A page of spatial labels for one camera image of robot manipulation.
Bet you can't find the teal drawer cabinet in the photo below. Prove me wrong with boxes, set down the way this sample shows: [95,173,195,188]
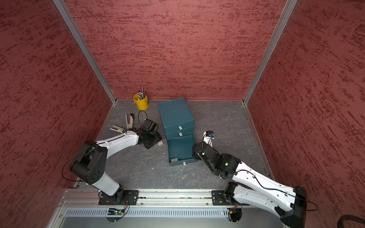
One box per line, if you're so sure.
[158,98,196,166]

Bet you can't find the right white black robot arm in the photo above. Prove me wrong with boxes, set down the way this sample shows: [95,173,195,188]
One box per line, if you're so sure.
[192,142,307,228]

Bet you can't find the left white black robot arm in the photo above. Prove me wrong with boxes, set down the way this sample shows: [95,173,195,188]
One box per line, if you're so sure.
[69,128,162,196]

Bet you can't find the beige stapler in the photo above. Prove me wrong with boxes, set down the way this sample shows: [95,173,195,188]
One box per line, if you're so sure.
[125,114,134,130]

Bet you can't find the yellow pen cup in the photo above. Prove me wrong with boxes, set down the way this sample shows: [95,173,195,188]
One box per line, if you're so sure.
[133,94,149,110]

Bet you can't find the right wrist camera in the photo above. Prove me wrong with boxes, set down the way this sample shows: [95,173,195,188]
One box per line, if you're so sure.
[203,130,214,147]

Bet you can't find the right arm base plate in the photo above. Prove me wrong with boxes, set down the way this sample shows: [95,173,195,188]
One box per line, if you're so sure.
[211,190,237,206]

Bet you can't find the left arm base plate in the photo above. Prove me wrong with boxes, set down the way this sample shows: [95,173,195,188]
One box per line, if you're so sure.
[98,190,139,206]

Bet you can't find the aluminium front rail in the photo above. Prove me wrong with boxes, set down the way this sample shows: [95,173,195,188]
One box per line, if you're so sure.
[61,188,289,208]

